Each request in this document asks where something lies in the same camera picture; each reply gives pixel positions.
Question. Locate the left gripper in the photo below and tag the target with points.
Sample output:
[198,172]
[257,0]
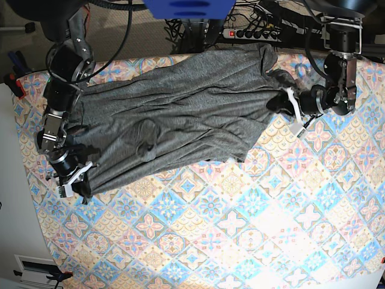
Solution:
[298,104]

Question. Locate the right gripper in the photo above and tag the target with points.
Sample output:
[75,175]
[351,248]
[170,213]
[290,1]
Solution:
[67,161]

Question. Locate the grey t-shirt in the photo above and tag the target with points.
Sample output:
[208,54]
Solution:
[209,107]

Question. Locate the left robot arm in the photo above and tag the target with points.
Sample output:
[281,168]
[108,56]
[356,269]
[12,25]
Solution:
[339,92]

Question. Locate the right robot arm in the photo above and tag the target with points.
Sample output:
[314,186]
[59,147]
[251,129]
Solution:
[69,61]

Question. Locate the white power strip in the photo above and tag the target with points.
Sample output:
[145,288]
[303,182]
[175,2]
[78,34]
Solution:
[254,34]

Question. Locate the red black clamp left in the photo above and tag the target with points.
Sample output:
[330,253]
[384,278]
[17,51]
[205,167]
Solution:
[15,85]

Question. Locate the white floor vent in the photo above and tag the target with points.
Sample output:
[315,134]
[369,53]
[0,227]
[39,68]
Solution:
[35,271]

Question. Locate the blue black clamp bottom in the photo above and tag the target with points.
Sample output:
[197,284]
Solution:
[57,275]

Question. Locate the patterned tablecloth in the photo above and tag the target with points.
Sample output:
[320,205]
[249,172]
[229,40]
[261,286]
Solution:
[295,213]

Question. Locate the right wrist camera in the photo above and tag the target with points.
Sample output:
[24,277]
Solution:
[64,191]

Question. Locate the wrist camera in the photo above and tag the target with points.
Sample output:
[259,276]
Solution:
[64,191]
[298,130]

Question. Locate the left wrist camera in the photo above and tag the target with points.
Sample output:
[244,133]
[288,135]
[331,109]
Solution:
[298,130]

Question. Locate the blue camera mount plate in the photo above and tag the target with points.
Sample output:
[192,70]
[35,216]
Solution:
[189,9]

